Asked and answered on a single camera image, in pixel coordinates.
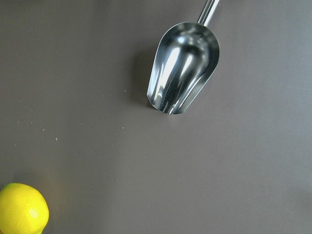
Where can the steel ice scoop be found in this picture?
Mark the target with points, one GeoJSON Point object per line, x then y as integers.
{"type": "Point", "coordinates": [186, 57]}

